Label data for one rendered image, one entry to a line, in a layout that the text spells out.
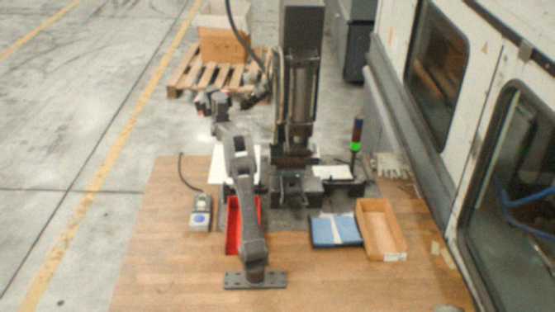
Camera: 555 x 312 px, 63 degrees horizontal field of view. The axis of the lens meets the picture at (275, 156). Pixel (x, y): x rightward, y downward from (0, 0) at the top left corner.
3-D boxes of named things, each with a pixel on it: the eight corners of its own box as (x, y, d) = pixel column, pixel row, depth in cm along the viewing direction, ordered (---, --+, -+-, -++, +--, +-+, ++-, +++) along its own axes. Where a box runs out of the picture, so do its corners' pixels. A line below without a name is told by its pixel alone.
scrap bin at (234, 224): (225, 256, 155) (225, 243, 152) (228, 208, 176) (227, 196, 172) (260, 255, 156) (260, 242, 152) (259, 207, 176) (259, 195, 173)
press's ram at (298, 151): (269, 173, 165) (271, 100, 148) (267, 136, 187) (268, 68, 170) (319, 173, 166) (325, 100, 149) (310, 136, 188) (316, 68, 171)
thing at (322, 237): (314, 248, 156) (315, 242, 154) (311, 219, 169) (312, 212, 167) (334, 249, 156) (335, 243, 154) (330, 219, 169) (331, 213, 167)
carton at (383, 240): (367, 262, 155) (371, 246, 151) (354, 214, 176) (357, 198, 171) (405, 262, 156) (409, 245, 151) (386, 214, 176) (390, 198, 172)
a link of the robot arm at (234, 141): (210, 121, 162) (225, 141, 134) (234, 118, 165) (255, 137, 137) (213, 154, 166) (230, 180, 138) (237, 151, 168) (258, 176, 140)
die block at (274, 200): (269, 209, 176) (270, 194, 171) (268, 192, 184) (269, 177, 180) (321, 208, 177) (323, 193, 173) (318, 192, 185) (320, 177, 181)
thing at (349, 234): (343, 247, 157) (343, 240, 155) (333, 217, 170) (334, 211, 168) (362, 245, 158) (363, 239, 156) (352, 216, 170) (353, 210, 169)
